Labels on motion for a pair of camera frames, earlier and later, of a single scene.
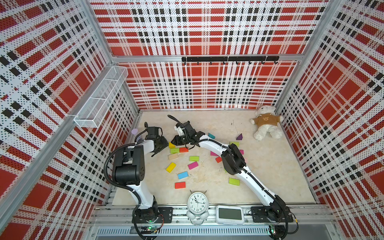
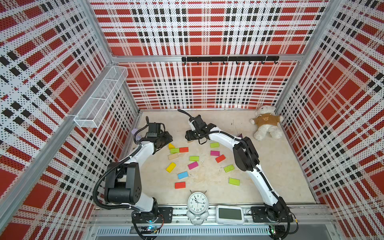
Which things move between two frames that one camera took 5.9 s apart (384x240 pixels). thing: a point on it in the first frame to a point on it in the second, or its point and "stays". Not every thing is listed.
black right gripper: [176, 139] to [188, 136]
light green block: [174, 150] stays
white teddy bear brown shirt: [267, 121] stays
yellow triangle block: [171, 145] stays
